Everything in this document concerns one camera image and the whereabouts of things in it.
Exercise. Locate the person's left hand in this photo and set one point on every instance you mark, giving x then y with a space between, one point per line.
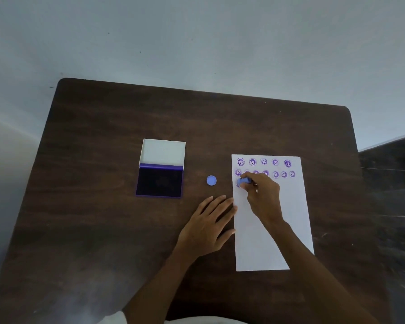
202 232

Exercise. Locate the person's right hand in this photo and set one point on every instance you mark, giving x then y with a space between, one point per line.
265 202

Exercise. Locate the person's left little finger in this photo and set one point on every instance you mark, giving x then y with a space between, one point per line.
204 204

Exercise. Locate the person's left thumb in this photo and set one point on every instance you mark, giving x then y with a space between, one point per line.
226 235

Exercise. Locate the person's right fingers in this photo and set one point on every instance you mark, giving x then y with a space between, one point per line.
256 182

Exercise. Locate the person's left middle finger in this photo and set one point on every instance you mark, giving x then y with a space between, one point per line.
222 208

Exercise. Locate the blue round stamp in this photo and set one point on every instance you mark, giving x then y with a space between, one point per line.
243 181

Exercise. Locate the person's left forearm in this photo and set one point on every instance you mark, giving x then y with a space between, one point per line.
158 290

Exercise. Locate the person's right forearm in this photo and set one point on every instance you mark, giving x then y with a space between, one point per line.
317 273

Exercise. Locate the blue round stamp cap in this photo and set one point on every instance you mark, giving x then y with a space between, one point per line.
211 180

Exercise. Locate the white paper sheet with stamps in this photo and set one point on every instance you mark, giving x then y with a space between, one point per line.
273 239

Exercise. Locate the open purple ink pad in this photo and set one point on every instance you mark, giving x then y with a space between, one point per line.
161 172

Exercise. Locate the person's white shirt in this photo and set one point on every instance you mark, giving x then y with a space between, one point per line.
175 319

